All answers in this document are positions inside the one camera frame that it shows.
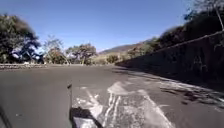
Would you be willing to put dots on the group of bare-topped trees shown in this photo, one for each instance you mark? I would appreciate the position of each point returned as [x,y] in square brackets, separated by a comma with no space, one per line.
[81,51]

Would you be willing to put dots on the long stone wall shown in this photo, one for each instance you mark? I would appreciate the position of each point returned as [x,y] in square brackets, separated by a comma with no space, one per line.
[186,60]

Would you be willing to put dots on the brown hill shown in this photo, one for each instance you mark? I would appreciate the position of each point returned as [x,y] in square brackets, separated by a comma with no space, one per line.
[116,49]

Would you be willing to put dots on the large dark trees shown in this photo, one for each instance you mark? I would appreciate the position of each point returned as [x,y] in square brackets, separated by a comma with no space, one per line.
[13,36]

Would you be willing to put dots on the row of trees above wall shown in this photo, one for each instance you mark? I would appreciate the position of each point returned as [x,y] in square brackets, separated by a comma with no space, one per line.
[203,25]

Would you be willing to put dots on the grey asphalt road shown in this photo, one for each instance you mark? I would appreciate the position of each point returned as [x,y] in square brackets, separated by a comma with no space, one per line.
[40,93]

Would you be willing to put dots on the white painted road marking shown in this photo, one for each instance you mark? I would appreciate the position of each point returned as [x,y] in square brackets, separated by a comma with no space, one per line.
[116,88]

